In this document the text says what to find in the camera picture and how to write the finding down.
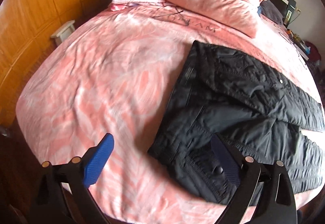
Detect black padded pants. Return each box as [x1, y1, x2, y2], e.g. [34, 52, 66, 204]
[148, 41, 324, 205]

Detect pink patterned bedspread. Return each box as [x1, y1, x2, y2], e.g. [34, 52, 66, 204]
[16, 5, 323, 223]

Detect cluttered bedside table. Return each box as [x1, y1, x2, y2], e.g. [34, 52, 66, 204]
[283, 3, 322, 67]

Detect small white stool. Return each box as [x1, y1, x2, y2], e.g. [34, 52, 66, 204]
[50, 20, 76, 47]

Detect dark grey pillow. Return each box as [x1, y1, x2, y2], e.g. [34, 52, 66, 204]
[260, 0, 283, 25]

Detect lower pink folded quilt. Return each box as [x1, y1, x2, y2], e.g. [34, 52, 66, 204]
[167, 0, 260, 38]

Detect wooden wardrobe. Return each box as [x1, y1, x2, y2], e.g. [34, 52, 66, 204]
[1, 0, 110, 127]

